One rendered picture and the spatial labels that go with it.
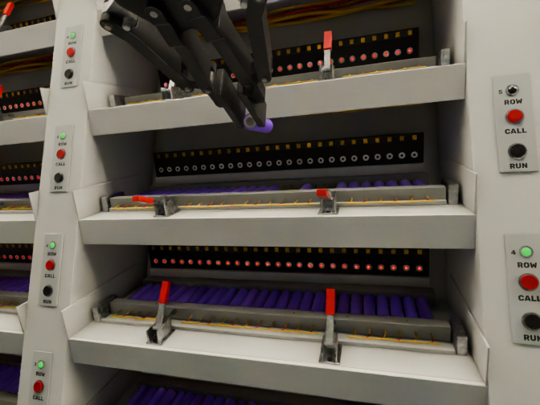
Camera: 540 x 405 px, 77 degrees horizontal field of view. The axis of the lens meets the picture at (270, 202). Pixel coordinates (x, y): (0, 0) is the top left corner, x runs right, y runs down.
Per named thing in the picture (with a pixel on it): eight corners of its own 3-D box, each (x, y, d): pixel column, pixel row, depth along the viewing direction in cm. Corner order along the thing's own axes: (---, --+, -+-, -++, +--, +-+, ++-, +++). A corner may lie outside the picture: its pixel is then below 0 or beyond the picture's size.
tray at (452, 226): (475, 249, 42) (478, 173, 40) (83, 244, 59) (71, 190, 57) (442, 208, 61) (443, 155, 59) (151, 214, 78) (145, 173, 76)
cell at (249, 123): (264, 136, 45) (247, 132, 38) (256, 124, 45) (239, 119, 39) (276, 127, 44) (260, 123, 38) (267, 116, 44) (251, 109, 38)
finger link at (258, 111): (239, 66, 33) (246, 64, 33) (260, 104, 39) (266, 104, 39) (236, 92, 32) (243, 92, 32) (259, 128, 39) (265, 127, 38)
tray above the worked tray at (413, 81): (464, 99, 45) (468, -19, 42) (92, 136, 62) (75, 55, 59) (435, 104, 64) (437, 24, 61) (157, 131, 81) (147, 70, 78)
